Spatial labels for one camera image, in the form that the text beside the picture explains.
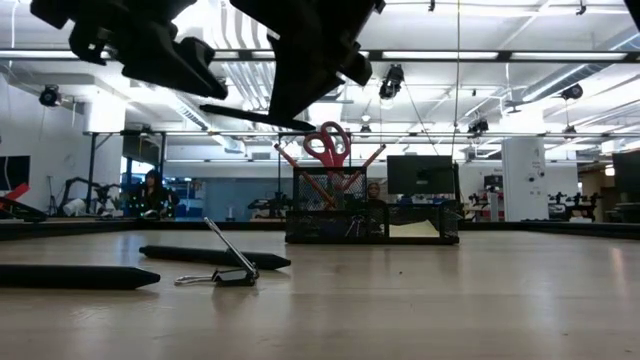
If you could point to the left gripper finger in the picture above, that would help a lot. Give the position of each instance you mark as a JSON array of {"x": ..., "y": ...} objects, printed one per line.
[
  {"x": 207, "y": 70},
  {"x": 160, "y": 55}
]

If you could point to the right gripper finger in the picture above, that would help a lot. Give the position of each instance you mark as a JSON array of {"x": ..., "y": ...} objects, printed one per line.
[{"x": 300, "y": 85}]

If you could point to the black binder clip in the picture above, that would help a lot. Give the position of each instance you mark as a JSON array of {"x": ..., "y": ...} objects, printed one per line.
[
  {"x": 356, "y": 227},
  {"x": 235, "y": 276}
]

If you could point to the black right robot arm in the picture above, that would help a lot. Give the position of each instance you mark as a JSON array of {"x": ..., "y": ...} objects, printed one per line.
[{"x": 635, "y": 10}]

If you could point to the black mesh desk organizer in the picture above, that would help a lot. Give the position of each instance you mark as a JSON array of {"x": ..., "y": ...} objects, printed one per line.
[{"x": 325, "y": 230}]

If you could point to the black ceiling spotlight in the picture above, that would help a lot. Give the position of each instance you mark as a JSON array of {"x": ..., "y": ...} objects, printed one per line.
[
  {"x": 572, "y": 92},
  {"x": 50, "y": 95}
]

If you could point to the person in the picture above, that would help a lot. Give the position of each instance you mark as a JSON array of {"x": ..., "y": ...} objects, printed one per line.
[
  {"x": 152, "y": 192},
  {"x": 374, "y": 191}
]

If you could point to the black computer monitor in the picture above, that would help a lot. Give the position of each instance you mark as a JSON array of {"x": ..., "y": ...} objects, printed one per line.
[{"x": 420, "y": 175}]

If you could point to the white pillar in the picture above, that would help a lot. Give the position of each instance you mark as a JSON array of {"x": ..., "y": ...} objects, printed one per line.
[{"x": 525, "y": 180}]

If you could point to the dark large monitor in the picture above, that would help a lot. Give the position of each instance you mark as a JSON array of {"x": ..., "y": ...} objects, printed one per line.
[{"x": 627, "y": 185}]

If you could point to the black hanging ceiling camera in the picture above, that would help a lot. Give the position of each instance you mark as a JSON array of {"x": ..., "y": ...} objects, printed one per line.
[{"x": 391, "y": 82}]

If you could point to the black wall screen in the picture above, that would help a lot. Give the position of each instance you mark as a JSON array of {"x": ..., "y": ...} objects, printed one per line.
[{"x": 14, "y": 172}]

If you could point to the black metal table frame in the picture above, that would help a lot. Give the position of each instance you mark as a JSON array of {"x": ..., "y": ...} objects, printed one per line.
[{"x": 550, "y": 230}]

